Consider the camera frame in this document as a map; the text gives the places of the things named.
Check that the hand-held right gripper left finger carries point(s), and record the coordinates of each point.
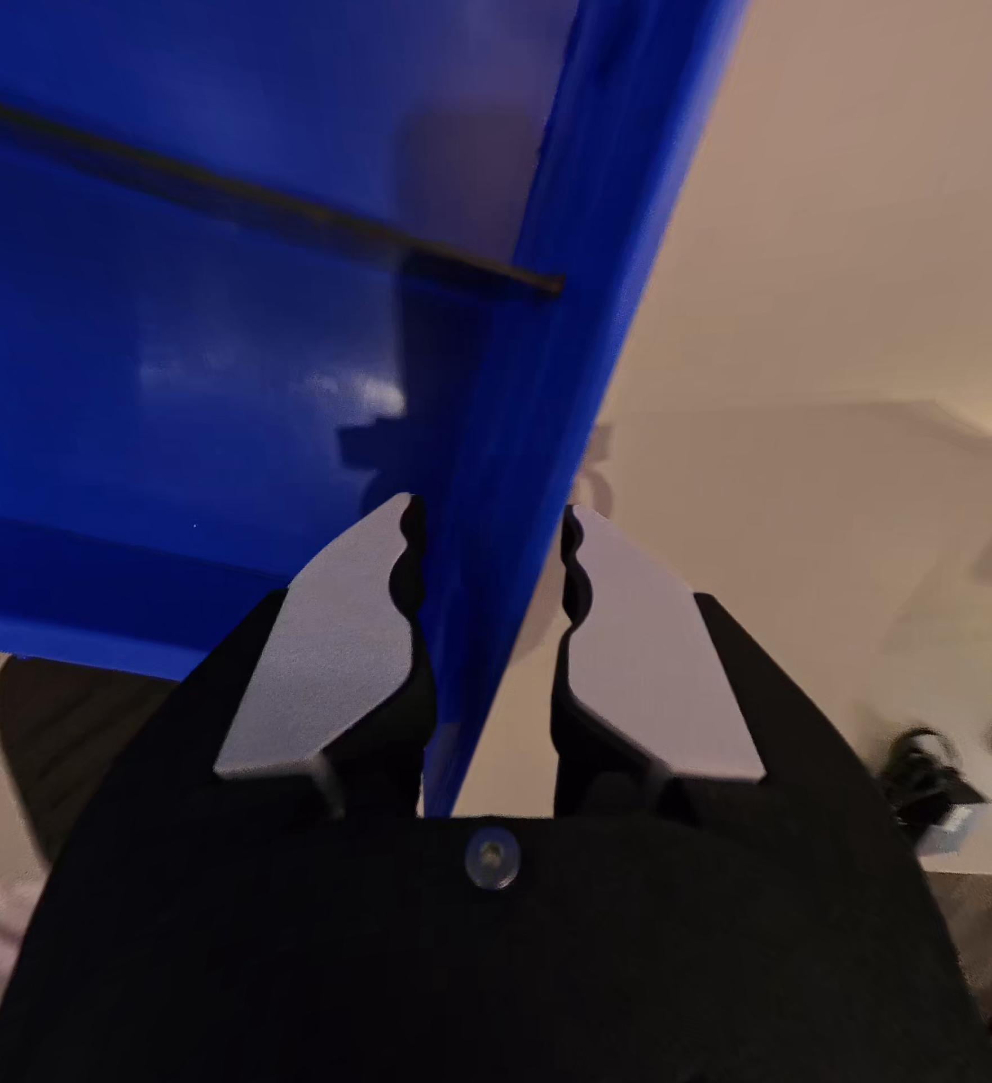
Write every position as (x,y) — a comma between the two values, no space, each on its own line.
(318,669)

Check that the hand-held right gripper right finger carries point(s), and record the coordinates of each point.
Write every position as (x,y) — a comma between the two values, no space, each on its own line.
(665,669)

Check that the blue plastic bin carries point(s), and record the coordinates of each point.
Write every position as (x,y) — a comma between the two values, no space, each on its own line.
(208,339)

